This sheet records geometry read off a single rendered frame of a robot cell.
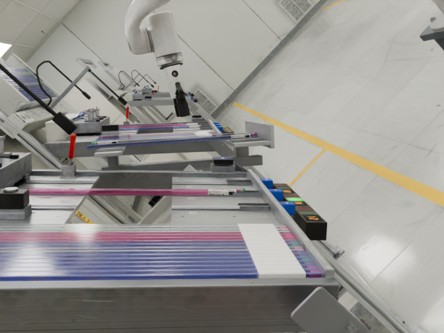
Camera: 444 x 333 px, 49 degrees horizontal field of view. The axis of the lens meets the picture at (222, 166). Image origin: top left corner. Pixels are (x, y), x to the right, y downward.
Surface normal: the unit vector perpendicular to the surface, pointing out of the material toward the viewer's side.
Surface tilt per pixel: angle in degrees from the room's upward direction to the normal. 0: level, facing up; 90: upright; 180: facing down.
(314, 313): 90
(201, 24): 90
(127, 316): 90
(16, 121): 90
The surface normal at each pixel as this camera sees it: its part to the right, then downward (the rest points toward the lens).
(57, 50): 0.10, 0.18
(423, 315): -0.72, -0.67
